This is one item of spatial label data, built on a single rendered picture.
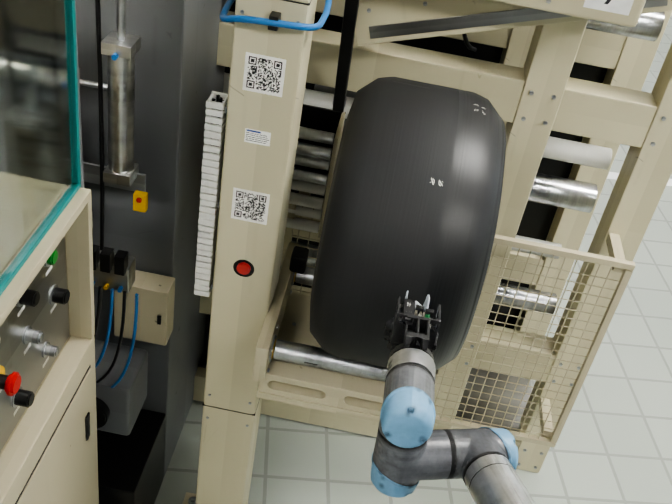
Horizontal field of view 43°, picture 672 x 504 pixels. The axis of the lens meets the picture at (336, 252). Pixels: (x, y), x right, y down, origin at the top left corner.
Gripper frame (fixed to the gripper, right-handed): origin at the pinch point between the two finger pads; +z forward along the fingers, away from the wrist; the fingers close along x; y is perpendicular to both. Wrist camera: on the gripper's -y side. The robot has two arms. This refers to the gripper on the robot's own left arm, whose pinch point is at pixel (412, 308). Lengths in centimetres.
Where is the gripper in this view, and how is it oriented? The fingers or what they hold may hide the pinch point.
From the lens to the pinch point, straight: 152.1
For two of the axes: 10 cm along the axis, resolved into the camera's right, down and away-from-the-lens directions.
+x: -9.8, -2.0, 0.2
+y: 1.6, -8.6, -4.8
